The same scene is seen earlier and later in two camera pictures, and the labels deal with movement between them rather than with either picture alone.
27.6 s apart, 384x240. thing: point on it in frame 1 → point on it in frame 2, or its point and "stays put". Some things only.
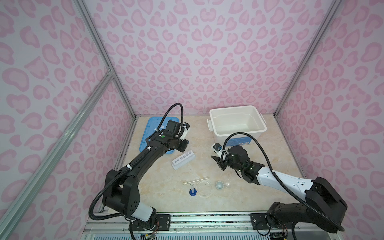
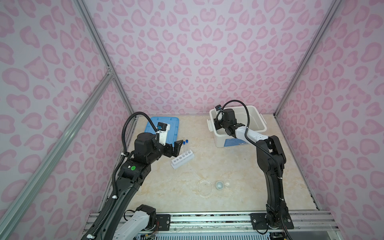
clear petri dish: (204, 188) stays put
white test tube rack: (183, 159) stays put
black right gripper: (220, 163) → (217, 123)
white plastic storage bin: (223, 121) stays put
